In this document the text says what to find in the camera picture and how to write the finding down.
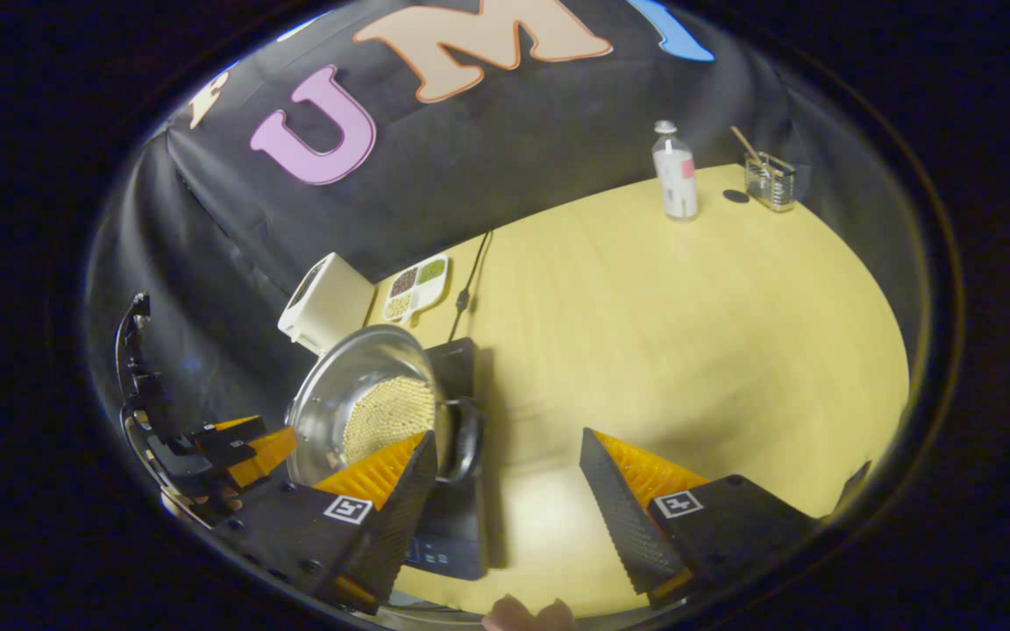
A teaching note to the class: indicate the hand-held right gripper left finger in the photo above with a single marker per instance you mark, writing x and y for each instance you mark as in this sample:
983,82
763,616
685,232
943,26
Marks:
400,517

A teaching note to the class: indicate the clear bottle with pink label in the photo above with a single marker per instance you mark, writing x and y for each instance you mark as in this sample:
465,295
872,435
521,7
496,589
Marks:
676,180

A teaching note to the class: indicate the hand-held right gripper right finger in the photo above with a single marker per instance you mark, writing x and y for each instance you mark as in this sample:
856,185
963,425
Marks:
615,517

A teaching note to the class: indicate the black induction cooktop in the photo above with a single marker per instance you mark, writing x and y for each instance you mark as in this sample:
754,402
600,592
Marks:
457,526

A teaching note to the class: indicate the small black round disc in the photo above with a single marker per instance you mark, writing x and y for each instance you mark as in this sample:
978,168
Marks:
736,196

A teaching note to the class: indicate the divided tray of grains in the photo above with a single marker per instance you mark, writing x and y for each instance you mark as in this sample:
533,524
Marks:
417,287

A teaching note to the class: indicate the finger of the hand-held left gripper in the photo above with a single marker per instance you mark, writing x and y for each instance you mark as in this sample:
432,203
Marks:
224,440
251,464

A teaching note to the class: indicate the wooden stick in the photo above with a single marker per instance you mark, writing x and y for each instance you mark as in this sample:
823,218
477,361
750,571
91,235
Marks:
746,145

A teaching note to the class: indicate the pile of yellow soybeans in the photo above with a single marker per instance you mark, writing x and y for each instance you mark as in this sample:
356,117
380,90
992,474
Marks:
387,416

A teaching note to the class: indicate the white box appliance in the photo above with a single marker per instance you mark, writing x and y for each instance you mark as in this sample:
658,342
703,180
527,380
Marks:
330,302

